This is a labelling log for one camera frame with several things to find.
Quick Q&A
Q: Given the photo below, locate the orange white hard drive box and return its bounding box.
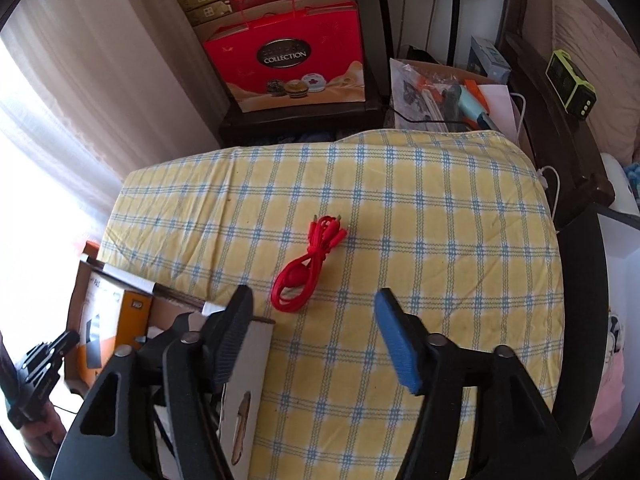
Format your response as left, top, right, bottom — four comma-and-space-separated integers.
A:
77, 272, 152, 387

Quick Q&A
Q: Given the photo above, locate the person's left hand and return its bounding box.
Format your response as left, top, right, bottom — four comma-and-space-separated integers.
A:
20, 402, 66, 457

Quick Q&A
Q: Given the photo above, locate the cardboard box of tools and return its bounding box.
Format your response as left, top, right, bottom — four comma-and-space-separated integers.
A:
386, 58, 526, 140

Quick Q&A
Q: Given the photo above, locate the green black alarm clock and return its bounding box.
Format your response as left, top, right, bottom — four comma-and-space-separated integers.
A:
546, 49, 597, 120

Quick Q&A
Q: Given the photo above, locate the white sheer curtain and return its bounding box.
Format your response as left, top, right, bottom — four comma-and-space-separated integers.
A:
1, 0, 229, 358

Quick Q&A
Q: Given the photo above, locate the red cable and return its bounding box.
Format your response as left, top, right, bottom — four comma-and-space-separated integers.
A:
270, 214, 350, 314

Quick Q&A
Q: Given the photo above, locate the red collection gift bag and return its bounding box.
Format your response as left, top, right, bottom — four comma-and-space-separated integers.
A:
204, 2, 366, 113

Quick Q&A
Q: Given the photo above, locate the yellow plaid tablecloth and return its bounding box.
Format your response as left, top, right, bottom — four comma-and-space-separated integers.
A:
99, 130, 564, 479

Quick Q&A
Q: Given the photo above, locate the white charging cable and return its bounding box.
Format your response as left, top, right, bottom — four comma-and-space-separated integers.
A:
508, 91, 562, 221

